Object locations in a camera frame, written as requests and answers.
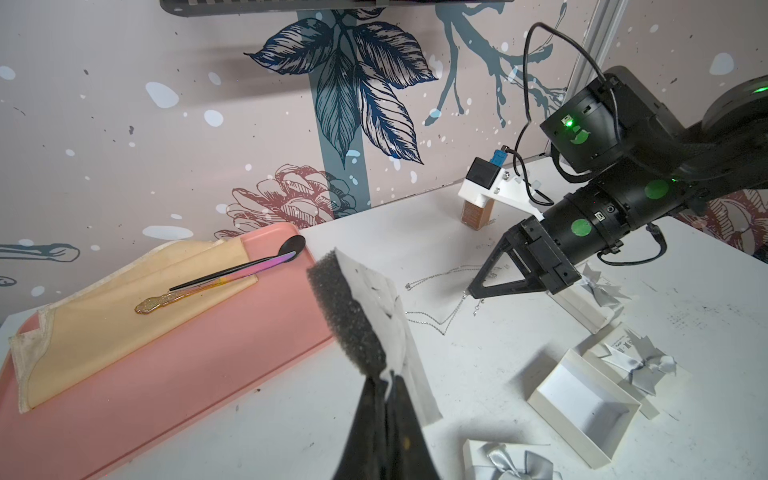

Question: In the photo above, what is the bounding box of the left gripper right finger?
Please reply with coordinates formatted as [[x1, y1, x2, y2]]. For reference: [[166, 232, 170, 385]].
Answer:
[[386, 375, 439, 480]]

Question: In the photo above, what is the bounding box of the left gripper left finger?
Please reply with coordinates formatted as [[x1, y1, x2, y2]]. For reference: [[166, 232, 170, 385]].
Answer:
[[333, 377, 388, 480]]

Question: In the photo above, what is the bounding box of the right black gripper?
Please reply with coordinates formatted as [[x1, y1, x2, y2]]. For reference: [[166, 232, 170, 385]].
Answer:
[[468, 217, 581, 299]]

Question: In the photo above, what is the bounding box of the white jewelry box lid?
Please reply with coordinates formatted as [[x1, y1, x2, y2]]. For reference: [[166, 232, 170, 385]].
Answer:
[[548, 261, 634, 334]]

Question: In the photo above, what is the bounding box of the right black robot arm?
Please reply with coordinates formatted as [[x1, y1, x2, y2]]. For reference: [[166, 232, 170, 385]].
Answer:
[[463, 66, 767, 299]]

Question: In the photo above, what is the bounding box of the orange spice jar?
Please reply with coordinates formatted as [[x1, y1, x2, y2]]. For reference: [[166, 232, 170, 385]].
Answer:
[[461, 200, 494, 231]]

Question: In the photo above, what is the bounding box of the iridescent black spoon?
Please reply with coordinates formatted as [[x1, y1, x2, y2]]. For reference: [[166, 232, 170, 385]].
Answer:
[[134, 235, 306, 315]]

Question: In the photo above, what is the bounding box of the pink tray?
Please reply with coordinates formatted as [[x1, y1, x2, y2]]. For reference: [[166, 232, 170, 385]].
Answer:
[[1, 252, 331, 479]]

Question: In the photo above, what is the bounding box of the beige cloth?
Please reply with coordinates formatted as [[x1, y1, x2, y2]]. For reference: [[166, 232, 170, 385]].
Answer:
[[9, 238, 258, 413]]

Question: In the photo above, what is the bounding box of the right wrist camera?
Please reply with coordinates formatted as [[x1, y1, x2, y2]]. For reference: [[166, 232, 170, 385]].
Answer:
[[458, 147, 544, 220]]

